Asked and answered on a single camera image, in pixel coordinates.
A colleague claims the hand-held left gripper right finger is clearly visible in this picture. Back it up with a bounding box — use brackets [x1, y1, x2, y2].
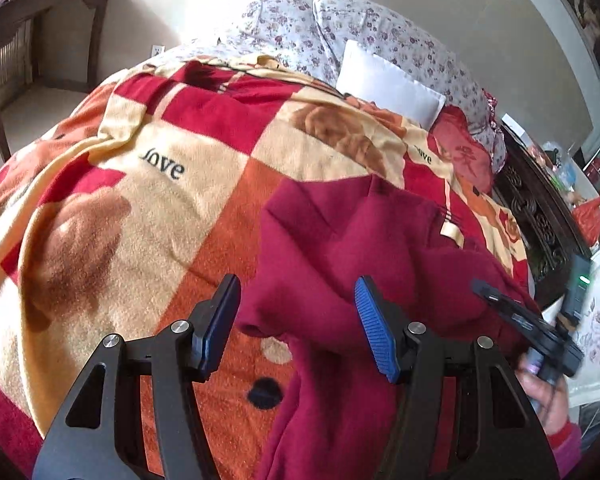
[354, 275, 561, 480]

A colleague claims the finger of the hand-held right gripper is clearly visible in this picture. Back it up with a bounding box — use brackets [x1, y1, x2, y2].
[471, 279, 561, 344]

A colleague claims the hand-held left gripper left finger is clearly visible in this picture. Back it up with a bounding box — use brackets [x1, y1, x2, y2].
[32, 274, 242, 480]

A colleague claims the maroon fleece garment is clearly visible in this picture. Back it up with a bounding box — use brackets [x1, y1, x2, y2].
[235, 175, 556, 480]

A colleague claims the person's right forearm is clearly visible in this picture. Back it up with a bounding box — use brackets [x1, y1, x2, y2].
[545, 420, 587, 480]

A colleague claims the person's right hand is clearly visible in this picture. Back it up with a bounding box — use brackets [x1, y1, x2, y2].
[517, 350, 572, 436]

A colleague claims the carved wooden headboard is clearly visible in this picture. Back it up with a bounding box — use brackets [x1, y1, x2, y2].
[492, 125, 593, 306]

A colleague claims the red plastic bag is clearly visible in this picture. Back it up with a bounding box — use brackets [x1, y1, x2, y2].
[571, 191, 600, 246]

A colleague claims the printed checkered blanket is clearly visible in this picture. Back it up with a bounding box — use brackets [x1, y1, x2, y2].
[0, 52, 531, 480]

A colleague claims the clear plastic bag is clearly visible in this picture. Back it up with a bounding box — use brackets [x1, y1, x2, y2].
[540, 141, 581, 201]

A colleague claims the red heart cushion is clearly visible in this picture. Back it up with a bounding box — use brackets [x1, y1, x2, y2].
[430, 105, 496, 196]

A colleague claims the white pillow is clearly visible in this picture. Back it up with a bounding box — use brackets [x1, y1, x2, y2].
[336, 39, 447, 128]

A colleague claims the floral pillow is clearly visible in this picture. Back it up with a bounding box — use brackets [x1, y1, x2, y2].
[312, 0, 508, 171]
[215, 0, 342, 86]

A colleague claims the slatted wooden panel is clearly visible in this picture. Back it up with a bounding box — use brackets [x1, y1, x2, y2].
[0, 19, 35, 107]

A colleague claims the framed wall picture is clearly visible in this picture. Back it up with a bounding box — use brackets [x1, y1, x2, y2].
[557, 0, 600, 81]

